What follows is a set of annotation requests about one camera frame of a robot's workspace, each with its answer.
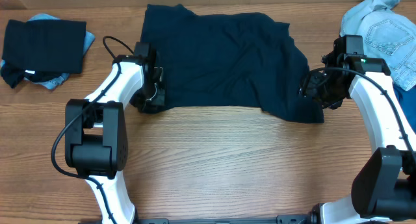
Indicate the black t-shirt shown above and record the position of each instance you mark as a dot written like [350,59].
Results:
[229,60]

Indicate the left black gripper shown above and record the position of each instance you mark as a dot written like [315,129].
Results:
[156,96]

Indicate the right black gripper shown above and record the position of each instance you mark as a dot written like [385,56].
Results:
[312,88]

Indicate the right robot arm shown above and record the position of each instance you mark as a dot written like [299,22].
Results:
[384,189]

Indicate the dark blue garment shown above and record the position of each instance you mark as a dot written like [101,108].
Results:
[407,101]

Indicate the crumpled light denim jeans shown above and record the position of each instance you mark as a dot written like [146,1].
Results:
[386,35]

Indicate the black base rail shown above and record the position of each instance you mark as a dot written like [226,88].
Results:
[280,219]

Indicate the black garment under stack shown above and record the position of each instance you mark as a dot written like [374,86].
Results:
[13,76]

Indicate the folded black shirt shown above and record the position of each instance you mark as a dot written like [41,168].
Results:
[47,45]

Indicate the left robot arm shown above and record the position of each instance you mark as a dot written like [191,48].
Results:
[95,134]

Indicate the folded light blue jeans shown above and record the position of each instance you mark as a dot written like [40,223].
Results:
[88,40]

